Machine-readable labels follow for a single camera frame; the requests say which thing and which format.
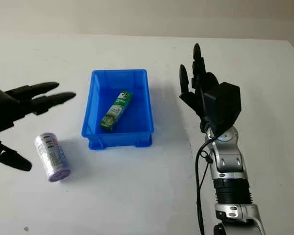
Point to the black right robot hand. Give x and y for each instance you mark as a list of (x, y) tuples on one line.
[(196, 98)]

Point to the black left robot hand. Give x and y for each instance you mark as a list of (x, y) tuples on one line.
[(19, 100)]

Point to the purple roll of bags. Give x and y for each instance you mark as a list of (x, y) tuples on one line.
[(52, 156)]

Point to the green toothpaste box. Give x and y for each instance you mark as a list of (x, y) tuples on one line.
[(116, 111)]

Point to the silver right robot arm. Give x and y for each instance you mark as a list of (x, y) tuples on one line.
[(231, 161)]

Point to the blue plastic tray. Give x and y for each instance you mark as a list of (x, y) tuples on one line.
[(139, 110)]

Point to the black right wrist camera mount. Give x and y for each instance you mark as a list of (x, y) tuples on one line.
[(225, 105)]

